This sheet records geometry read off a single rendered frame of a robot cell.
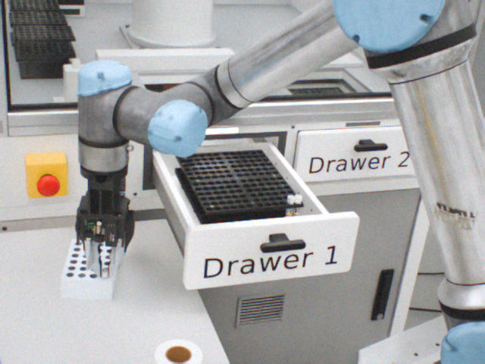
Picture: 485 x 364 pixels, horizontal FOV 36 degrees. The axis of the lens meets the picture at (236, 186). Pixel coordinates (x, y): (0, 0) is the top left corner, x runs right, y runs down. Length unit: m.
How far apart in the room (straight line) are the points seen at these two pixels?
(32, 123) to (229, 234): 0.44
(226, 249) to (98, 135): 0.27
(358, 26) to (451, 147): 0.16
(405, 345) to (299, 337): 0.63
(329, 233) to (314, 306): 0.60
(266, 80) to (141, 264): 0.47
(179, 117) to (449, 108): 0.36
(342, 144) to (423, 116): 0.76
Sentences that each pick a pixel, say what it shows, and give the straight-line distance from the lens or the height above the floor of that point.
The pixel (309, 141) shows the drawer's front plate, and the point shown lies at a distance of 1.51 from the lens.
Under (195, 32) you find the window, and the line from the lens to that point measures 1.38.
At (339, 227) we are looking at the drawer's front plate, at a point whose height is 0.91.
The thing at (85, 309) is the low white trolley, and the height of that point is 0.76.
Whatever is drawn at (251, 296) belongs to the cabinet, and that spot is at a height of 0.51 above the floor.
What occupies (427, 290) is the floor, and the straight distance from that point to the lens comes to 2.78.
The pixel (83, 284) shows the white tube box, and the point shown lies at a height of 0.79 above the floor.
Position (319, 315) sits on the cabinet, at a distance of 1.82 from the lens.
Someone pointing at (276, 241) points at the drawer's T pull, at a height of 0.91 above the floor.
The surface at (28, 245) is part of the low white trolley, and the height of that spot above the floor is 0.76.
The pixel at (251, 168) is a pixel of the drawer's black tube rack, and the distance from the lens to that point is 1.39.
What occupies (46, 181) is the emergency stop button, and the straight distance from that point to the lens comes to 1.34.
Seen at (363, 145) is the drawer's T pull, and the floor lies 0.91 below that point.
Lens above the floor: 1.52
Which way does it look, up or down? 28 degrees down
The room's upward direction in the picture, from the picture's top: 6 degrees clockwise
